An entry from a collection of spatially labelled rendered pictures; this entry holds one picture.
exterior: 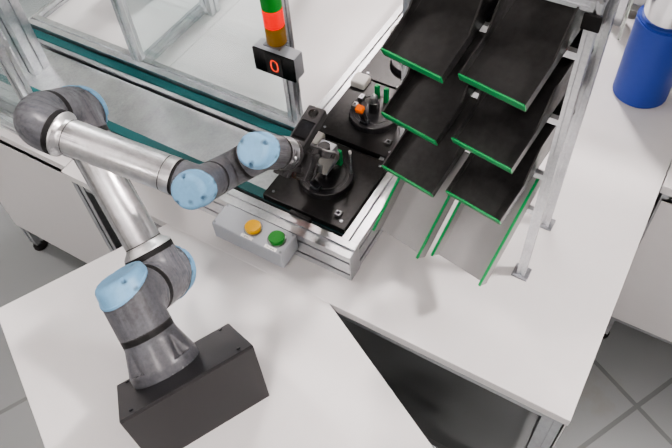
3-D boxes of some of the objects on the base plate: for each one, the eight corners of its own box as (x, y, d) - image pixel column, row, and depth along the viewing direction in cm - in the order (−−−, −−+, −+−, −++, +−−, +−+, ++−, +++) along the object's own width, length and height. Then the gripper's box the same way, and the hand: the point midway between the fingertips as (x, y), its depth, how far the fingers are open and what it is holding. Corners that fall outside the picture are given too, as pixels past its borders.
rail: (351, 281, 173) (349, 256, 164) (87, 156, 204) (74, 130, 195) (362, 264, 176) (361, 239, 167) (99, 144, 207) (87, 118, 198)
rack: (526, 282, 170) (608, 10, 107) (392, 224, 183) (396, -48, 120) (555, 220, 181) (646, -60, 118) (427, 170, 193) (447, -106, 131)
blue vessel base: (659, 116, 201) (691, 42, 180) (605, 99, 207) (630, 25, 185) (673, 83, 209) (705, 8, 188) (620, 67, 215) (646, -7, 193)
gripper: (256, 165, 156) (298, 168, 176) (301, 184, 152) (338, 185, 172) (269, 129, 155) (309, 136, 175) (314, 147, 151) (350, 152, 170)
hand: (325, 149), depth 171 cm, fingers closed on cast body, 4 cm apart
